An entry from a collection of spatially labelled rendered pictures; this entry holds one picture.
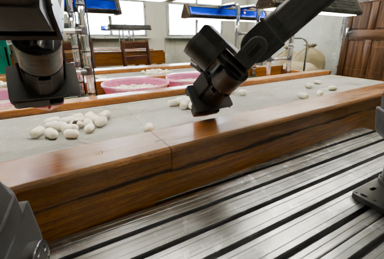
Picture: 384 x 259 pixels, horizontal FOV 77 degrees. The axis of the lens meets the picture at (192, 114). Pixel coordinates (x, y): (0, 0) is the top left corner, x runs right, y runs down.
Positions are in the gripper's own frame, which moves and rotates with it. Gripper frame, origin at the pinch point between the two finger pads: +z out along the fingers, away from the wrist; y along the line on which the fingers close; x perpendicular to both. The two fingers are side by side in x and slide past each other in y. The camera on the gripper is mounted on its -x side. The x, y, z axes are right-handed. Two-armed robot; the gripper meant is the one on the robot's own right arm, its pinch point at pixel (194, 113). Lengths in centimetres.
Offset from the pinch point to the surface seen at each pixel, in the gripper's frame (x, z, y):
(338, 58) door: -119, 172, -460
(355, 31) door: -142, 122, -459
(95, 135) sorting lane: -0.4, 3.0, 23.8
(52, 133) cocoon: -2.6, 3.3, 31.6
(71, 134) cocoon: -1.3, 2.4, 28.3
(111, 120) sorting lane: -5.4, 8.9, 18.3
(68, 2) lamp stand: -59, 22, 19
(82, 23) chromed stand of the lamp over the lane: -37.3, 9.1, 18.8
